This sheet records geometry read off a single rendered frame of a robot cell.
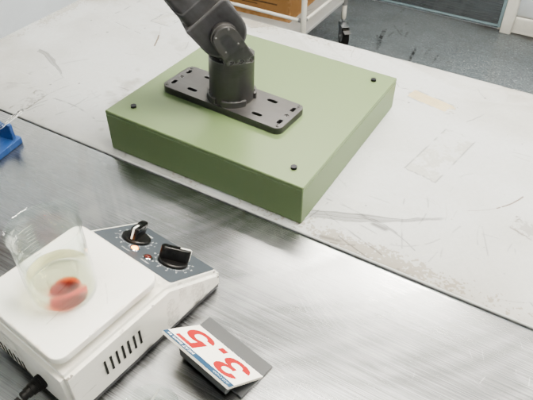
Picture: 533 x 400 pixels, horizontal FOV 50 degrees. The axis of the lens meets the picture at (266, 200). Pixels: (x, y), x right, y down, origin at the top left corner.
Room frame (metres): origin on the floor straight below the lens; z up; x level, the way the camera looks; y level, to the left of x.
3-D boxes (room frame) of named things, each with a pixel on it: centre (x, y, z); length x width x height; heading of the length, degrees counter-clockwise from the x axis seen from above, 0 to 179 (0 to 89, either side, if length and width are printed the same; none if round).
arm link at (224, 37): (0.70, 0.05, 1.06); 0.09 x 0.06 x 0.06; 19
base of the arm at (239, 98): (0.71, 0.05, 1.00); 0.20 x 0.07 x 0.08; 58
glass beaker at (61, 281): (0.34, 0.18, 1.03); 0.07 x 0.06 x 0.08; 157
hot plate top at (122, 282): (0.35, 0.18, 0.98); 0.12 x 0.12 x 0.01; 53
